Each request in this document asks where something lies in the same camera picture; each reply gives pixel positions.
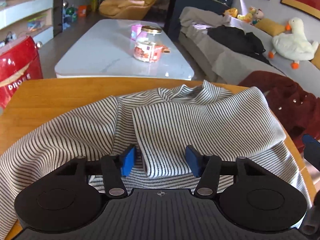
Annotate grey sofa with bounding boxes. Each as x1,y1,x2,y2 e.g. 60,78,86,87
178,7,319,96

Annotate yellow sofa cushion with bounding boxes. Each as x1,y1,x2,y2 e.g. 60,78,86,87
254,18,286,37

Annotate white marble coffee table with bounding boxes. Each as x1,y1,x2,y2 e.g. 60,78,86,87
54,19,194,80

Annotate glass snack jar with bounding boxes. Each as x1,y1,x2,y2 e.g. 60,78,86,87
133,25,163,63

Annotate dark red fuzzy coat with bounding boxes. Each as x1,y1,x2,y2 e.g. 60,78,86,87
239,70,319,153

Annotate white goose plush toy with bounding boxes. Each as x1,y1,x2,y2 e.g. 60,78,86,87
268,17,319,69

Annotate small plush dolls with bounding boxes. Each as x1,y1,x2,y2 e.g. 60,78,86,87
223,7,264,25

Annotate red ride-on toy car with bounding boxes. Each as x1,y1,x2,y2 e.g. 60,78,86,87
0,36,43,109

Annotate white tv shelf unit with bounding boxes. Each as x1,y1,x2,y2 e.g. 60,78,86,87
1,0,54,44

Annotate yellow lounge armchair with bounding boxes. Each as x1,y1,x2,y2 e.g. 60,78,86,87
99,0,157,20

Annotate black garment on sofa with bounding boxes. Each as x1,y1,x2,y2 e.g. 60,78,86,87
207,25,271,65

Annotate grey striped knit sweater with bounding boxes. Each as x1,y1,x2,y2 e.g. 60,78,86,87
1,82,309,238

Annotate beige blanket on sofa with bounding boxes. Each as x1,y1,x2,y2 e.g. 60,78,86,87
179,7,232,33

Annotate pink small box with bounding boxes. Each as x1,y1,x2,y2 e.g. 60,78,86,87
131,24,142,41

